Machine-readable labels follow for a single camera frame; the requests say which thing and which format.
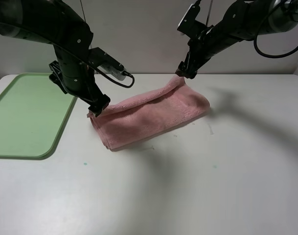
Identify pink terry towel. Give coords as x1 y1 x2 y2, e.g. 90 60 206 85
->
87 76 210 150

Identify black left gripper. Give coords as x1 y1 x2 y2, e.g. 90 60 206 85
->
49 46 110 117

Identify green plastic tray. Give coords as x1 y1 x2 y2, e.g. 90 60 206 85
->
0 73 77 160

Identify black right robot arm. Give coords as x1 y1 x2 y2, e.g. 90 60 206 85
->
176 0 298 79

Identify black right camera cable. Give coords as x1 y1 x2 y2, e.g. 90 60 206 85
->
253 7 298 59

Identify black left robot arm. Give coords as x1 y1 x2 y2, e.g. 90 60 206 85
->
0 0 110 116

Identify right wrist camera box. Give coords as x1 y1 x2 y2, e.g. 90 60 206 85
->
177 0 206 39

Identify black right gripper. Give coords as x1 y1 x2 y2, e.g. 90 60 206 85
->
175 24 227 79

